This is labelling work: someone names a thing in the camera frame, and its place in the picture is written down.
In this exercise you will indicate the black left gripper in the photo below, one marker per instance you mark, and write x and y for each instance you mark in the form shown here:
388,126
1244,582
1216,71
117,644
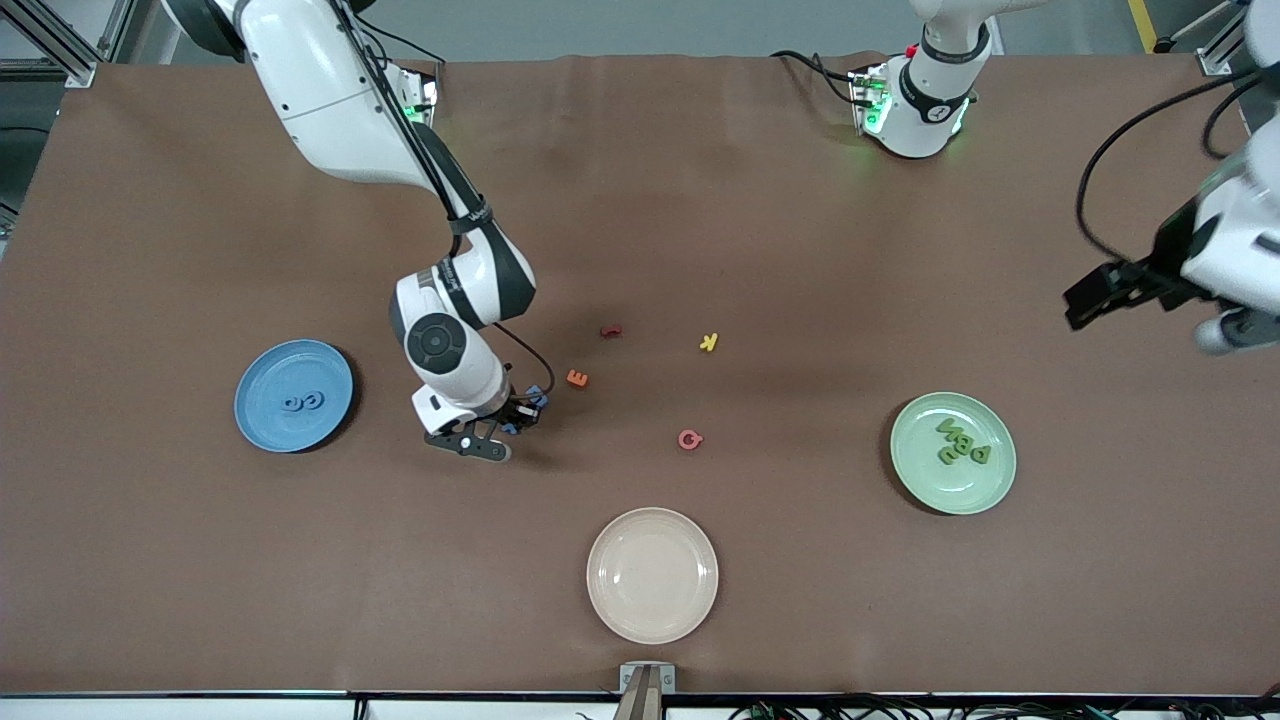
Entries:
1163,262

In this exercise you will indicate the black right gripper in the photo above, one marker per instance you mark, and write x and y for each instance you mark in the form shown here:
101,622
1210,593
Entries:
519,410

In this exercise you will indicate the green foam letter N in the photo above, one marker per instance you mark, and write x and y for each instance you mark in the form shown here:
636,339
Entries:
950,429

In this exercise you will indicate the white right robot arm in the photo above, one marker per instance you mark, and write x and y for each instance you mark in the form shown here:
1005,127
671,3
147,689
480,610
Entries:
320,100

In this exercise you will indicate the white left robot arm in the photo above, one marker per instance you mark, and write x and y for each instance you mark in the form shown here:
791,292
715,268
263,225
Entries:
930,100

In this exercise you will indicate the pink foam letter Q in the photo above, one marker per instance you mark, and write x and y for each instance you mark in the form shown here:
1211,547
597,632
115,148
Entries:
683,441

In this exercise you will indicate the cream plate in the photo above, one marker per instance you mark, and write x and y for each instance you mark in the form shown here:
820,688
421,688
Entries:
652,575

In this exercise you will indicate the brown table mat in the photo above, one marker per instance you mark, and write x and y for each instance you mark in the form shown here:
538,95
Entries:
640,200

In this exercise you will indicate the blue plate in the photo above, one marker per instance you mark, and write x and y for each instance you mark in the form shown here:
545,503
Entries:
270,420

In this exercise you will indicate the light green plate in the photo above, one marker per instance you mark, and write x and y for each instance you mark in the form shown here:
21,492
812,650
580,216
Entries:
920,480

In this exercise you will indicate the aluminium frame post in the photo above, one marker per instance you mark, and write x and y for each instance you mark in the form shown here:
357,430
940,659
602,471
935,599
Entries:
80,72
1215,62

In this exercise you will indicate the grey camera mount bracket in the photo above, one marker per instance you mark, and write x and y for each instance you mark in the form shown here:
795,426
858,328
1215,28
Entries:
647,690

